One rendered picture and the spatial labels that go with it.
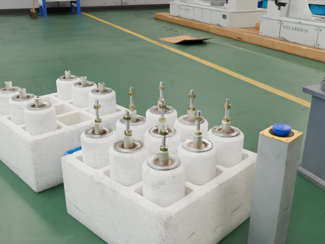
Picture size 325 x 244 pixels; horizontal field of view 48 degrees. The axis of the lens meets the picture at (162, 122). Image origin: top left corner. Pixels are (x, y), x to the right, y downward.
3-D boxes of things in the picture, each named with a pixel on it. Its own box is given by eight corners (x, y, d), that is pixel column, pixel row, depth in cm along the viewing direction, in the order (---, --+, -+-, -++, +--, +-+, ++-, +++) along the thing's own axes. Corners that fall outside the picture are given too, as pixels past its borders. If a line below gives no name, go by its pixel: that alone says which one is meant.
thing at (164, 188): (190, 225, 89) (193, 159, 82) (170, 248, 81) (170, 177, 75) (157, 212, 94) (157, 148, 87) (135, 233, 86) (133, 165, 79)
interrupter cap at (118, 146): (147, 152, 86) (147, 149, 86) (115, 156, 84) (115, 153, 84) (140, 139, 93) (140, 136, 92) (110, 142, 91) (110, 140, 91)
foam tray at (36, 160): (80, 126, 165) (76, 87, 159) (134, 155, 139) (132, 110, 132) (-8, 152, 141) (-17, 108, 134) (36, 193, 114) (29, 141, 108)
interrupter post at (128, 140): (134, 148, 88) (134, 136, 86) (124, 149, 87) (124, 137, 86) (132, 144, 90) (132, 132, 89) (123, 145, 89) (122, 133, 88)
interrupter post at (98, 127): (92, 134, 96) (91, 122, 94) (98, 130, 98) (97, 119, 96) (99, 136, 94) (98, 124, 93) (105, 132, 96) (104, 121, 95)
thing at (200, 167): (191, 224, 89) (193, 158, 82) (169, 205, 97) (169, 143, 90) (221, 211, 94) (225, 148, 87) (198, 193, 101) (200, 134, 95)
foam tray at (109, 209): (161, 165, 131) (161, 118, 124) (257, 210, 106) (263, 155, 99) (66, 212, 105) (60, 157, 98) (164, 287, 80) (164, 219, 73)
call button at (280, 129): (276, 129, 83) (277, 121, 82) (293, 134, 80) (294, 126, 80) (268, 134, 80) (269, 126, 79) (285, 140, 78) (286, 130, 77)
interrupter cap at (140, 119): (136, 114, 109) (136, 112, 109) (151, 122, 103) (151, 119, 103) (114, 120, 104) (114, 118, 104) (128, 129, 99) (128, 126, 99)
